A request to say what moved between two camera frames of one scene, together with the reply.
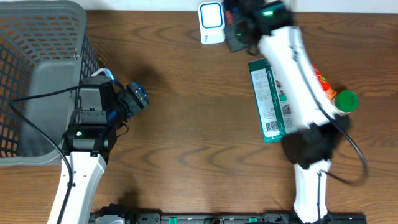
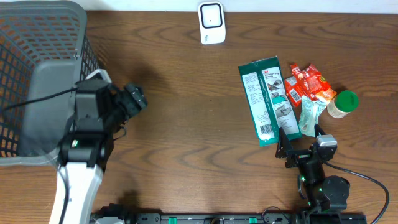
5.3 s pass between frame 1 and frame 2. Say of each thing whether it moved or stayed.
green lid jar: stayed
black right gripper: moved
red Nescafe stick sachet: moved
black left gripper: stayed
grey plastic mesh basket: stayed
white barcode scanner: stayed
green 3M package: moved
